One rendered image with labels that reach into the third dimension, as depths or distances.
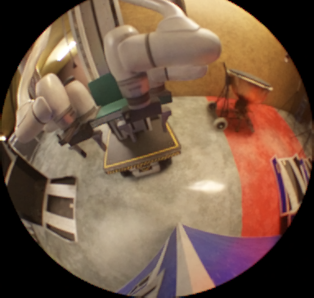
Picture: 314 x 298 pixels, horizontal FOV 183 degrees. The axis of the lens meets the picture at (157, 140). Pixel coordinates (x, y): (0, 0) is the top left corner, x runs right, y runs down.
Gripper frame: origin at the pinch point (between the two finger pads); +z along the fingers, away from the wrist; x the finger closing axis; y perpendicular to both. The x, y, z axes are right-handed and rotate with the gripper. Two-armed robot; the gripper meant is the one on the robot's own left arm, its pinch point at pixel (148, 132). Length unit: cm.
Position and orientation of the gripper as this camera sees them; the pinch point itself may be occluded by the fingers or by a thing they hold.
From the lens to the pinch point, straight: 40.5
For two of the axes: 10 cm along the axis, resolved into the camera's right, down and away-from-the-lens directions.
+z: 1.7, 6.5, 7.4
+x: 9.6, -2.9, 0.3
